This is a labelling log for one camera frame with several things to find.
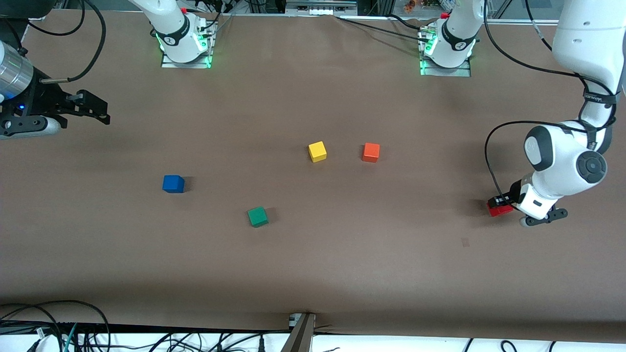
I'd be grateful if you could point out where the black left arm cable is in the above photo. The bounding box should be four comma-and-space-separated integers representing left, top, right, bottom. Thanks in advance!
482, 0, 619, 211

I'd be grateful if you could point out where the black looping cable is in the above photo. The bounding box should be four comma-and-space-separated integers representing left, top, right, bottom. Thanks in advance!
0, 300, 111, 352

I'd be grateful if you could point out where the blue cube block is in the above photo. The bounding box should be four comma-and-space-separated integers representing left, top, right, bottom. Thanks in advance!
162, 175, 186, 194

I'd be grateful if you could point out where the silver table edge rail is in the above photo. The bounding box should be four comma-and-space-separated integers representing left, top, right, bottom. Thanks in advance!
484, 19, 559, 26

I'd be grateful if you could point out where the black base cable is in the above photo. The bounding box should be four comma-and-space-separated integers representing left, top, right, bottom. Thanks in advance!
335, 17, 424, 40
387, 14, 425, 31

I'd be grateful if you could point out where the brown paper table cover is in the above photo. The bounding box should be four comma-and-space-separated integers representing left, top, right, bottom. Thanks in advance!
0, 10, 626, 343

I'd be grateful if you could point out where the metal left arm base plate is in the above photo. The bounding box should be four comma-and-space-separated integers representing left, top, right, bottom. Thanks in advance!
419, 27, 472, 77

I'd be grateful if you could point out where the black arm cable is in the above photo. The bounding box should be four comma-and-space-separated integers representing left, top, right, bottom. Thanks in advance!
482, 0, 619, 211
20, 0, 107, 84

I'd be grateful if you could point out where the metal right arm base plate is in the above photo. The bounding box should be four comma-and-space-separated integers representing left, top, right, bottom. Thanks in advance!
160, 22, 216, 69

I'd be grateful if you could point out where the green cube block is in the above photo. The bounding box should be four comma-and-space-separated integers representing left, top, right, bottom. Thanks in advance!
247, 206, 269, 228

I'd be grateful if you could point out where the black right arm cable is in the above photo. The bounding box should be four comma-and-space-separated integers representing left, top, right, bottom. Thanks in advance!
20, 0, 107, 84

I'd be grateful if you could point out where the red cube block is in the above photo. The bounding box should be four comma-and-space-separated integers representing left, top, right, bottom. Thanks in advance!
487, 201, 515, 218

